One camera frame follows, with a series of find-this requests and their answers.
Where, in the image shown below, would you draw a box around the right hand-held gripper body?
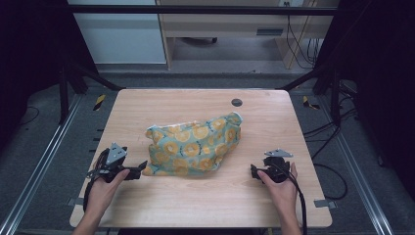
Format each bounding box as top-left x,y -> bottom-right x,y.
260,148 -> 295,184

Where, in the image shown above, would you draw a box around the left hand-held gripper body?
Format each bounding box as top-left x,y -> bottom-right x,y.
86,142 -> 142,184

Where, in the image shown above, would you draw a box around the teal cloth with yellow print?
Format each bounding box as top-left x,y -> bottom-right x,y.
142,112 -> 245,178

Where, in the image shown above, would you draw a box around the person's right hand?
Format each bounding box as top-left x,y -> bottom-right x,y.
256,162 -> 299,218

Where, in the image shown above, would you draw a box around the person's left hand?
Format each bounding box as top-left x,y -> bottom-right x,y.
84,168 -> 131,218

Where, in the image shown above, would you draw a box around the yellow black tape strip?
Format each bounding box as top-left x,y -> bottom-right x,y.
92,94 -> 108,112
301,95 -> 321,111

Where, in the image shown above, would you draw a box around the black metal stand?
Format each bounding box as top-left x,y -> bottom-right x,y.
279,63 -> 343,127
58,60 -> 125,125

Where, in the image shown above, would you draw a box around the white cabinet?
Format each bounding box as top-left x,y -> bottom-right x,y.
67,0 -> 167,65

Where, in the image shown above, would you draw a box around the black curtain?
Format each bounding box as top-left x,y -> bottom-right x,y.
314,0 -> 415,194

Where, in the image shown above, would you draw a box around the light wooden desk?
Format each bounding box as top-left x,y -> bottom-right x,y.
156,0 -> 341,71

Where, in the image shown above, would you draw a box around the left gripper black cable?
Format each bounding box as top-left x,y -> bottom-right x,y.
82,147 -> 111,213

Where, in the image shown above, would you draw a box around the black floor cables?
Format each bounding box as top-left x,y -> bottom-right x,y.
302,92 -> 359,201

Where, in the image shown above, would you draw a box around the aluminium floor rail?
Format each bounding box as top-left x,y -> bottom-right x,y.
0,93 -> 83,235
316,94 -> 396,235

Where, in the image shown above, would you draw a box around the thin black floor cable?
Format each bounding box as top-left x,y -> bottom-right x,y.
19,105 -> 41,127

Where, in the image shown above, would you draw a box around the black hanging cables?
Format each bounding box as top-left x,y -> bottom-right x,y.
285,1 -> 325,70

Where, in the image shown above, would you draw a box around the black horizontal frame bar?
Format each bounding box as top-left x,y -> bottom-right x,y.
67,4 -> 339,17

